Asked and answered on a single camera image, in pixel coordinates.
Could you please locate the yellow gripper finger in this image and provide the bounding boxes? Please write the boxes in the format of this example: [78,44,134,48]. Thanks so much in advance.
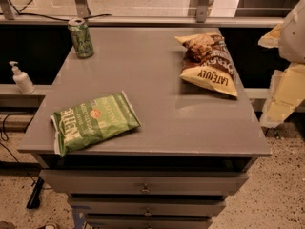
[259,63,305,128]
[258,24,282,49]

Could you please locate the brown Late July chip bag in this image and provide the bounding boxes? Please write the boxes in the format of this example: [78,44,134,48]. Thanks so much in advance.
[175,32,237,97]

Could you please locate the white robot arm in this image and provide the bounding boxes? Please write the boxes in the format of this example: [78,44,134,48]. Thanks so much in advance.
[258,0,305,128]

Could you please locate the green Kettle chip bag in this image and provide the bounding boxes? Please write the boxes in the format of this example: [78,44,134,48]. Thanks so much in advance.
[51,92,141,156]

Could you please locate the green soda can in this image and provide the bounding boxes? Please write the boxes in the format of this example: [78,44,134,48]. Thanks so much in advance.
[68,18,94,58]

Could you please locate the top drawer metal knob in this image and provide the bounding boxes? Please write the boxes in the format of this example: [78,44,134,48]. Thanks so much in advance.
[140,184,151,194]

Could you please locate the drawer metal knob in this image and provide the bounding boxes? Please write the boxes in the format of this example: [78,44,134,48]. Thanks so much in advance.
[140,184,151,194]
[144,208,152,217]

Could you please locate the white pump soap bottle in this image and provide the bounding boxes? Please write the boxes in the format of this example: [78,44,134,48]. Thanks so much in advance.
[9,61,35,94]

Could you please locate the grey metal window ledge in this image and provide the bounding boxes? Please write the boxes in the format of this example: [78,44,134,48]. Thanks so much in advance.
[0,14,284,28]

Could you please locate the black cable on ledge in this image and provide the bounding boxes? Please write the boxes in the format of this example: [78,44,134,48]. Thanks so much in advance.
[0,0,112,22]

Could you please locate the black cable on floor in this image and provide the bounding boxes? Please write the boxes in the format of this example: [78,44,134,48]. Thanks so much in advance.
[0,112,46,210]

